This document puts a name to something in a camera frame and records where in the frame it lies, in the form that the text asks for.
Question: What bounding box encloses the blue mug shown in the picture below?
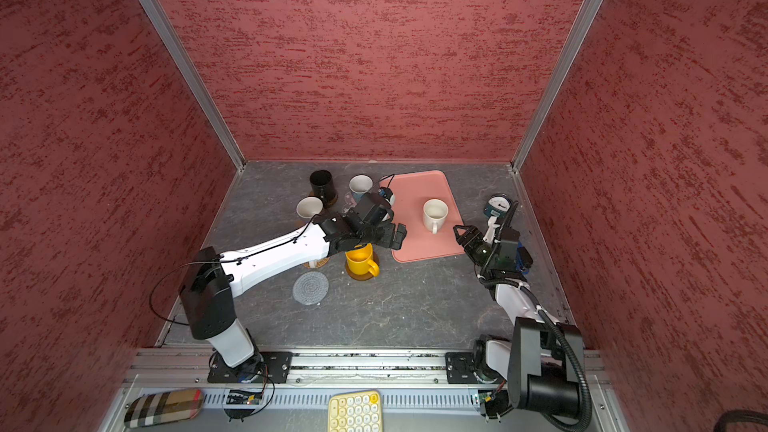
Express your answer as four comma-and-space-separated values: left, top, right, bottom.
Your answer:
348, 174, 374, 202

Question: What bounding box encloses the yellow mug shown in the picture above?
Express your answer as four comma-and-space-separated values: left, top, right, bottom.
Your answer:
345, 244, 379, 265

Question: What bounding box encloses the black mug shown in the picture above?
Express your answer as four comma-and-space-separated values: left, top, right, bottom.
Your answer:
309, 169, 338, 198

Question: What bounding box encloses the white mug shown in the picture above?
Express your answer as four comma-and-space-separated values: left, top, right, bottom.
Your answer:
422, 199, 449, 234

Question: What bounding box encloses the purple mug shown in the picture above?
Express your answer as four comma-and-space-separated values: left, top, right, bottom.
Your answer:
296, 197, 324, 222

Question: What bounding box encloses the grey round coaster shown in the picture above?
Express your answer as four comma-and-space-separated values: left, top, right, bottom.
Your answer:
292, 272, 329, 306

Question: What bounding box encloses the brown wooden round coaster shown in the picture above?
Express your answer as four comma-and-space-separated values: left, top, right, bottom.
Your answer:
345, 262, 380, 281

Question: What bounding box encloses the dark glossy brown coaster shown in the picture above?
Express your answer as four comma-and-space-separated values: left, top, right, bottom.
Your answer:
310, 192, 338, 209

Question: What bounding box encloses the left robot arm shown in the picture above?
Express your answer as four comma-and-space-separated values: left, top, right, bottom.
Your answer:
178, 186, 407, 384

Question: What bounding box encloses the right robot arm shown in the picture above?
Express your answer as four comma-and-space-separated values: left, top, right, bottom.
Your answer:
453, 194, 593, 431

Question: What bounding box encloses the blue stapler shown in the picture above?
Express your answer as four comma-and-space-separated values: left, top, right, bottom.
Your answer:
517, 244, 534, 274

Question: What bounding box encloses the pink tray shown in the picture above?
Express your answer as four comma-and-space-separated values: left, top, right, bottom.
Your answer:
380, 170, 463, 263

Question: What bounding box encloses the yellow keypad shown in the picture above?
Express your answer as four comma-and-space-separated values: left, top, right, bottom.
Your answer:
327, 390, 384, 432

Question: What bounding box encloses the plaid glasses case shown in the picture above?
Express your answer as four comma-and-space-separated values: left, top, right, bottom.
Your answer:
124, 389, 204, 429

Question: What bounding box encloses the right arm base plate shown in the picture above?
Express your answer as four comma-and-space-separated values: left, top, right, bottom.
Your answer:
445, 352, 479, 385

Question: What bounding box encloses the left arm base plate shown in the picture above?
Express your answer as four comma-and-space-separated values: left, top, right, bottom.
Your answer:
207, 351, 293, 385

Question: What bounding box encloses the black cable corner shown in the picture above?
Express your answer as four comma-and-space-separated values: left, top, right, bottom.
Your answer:
713, 409, 768, 432

